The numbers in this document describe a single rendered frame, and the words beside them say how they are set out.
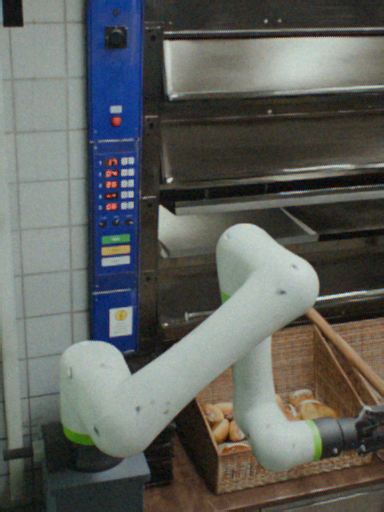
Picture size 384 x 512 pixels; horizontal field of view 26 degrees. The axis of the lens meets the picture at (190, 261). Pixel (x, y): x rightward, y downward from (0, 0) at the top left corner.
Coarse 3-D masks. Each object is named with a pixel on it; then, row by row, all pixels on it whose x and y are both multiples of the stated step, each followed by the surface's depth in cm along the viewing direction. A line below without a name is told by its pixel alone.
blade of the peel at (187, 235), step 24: (168, 216) 298; (192, 216) 299; (216, 216) 300; (240, 216) 302; (264, 216) 303; (288, 216) 304; (168, 240) 280; (192, 240) 281; (216, 240) 282; (288, 240) 281; (312, 240) 285
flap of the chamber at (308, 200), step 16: (224, 192) 267; (240, 192) 267; (256, 192) 266; (272, 192) 266; (368, 192) 265; (176, 208) 245; (192, 208) 247; (208, 208) 249; (224, 208) 250; (240, 208) 252; (256, 208) 254
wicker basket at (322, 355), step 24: (288, 336) 296; (312, 336) 299; (336, 360) 286; (216, 384) 290; (288, 384) 299; (336, 384) 286; (192, 408) 269; (336, 408) 288; (360, 408) 272; (192, 432) 272; (216, 456) 250; (216, 480) 253; (240, 480) 255; (264, 480) 258
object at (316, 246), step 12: (324, 240) 287; (336, 240) 288; (348, 240) 289; (360, 240) 291; (372, 240) 293; (300, 252) 285; (312, 252) 286; (168, 264) 270; (180, 264) 271; (192, 264) 273
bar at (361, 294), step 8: (368, 288) 255; (376, 288) 256; (320, 296) 249; (328, 296) 250; (336, 296) 250; (344, 296) 251; (352, 296) 252; (360, 296) 253; (368, 296) 254; (376, 296) 255; (320, 304) 250; (192, 312) 237; (200, 312) 237; (208, 312) 238; (192, 320) 237; (200, 320) 238
